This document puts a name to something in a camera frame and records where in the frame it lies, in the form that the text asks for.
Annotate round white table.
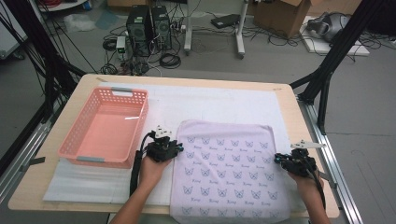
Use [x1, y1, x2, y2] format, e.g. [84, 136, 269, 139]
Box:
[36, 0, 89, 13]

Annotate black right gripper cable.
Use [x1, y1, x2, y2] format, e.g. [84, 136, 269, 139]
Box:
[303, 156, 327, 210]

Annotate black computer tower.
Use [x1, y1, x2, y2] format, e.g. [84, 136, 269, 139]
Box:
[150, 5, 173, 51]
[125, 5, 154, 58]

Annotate blue sheet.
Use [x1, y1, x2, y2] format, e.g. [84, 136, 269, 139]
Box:
[94, 8, 120, 31]

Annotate black flat device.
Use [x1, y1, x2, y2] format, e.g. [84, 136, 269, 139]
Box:
[210, 13, 242, 30]

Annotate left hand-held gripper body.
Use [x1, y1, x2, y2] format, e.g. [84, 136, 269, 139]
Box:
[146, 125, 180, 163]

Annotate white foam grid mat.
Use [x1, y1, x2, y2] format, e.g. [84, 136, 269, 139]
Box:
[42, 81, 309, 210]

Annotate white cabinet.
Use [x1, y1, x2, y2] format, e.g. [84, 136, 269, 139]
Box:
[0, 0, 29, 61]

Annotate pink plastic basket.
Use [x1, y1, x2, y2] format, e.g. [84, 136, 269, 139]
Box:
[57, 87, 149, 169]

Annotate coiled black cable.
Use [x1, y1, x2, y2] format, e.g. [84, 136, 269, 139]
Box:
[159, 52, 182, 70]

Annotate clear plastic bag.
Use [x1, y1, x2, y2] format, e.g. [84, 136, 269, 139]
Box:
[63, 12, 96, 34]

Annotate white stand frame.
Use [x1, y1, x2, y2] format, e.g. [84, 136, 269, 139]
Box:
[183, 0, 250, 60]

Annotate aluminium rail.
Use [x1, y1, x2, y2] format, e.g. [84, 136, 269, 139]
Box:
[0, 102, 60, 203]
[296, 95, 364, 224]

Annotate grey metal bracket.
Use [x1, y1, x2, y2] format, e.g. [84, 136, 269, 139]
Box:
[20, 156, 47, 173]
[318, 172, 338, 189]

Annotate person's left hand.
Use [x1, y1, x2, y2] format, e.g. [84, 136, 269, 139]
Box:
[138, 156, 173, 191]

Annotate brown cardboard box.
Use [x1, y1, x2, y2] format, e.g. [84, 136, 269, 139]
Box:
[252, 0, 313, 39]

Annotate lilac cat print towel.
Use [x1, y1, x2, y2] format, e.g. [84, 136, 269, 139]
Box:
[169, 119, 292, 224]

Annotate black frame post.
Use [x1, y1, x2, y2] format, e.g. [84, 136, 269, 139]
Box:
[289, 0, 388, 136]
[0, 0, 87, 123]

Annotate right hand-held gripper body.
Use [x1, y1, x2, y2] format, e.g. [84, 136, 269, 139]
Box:
[282, 140, 328, 178]

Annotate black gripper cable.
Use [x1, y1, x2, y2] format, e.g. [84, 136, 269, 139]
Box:
[303, 156, 327, 210]
[129, 131, 156, 197]

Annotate person's right hand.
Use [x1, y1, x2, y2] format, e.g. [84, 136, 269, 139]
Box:
[287, 172, 325, 201]

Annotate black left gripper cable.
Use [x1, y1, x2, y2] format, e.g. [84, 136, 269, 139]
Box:
[129, 131, 156, 197]

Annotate white power adapter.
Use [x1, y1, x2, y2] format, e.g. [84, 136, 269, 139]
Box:
[115, 35, 127, 61]

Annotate grey rounded device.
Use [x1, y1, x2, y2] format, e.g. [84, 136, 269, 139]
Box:
[305, 11, 351, 43]

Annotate white flat board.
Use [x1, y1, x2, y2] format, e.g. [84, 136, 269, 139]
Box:
[300, 15, 371, 57]

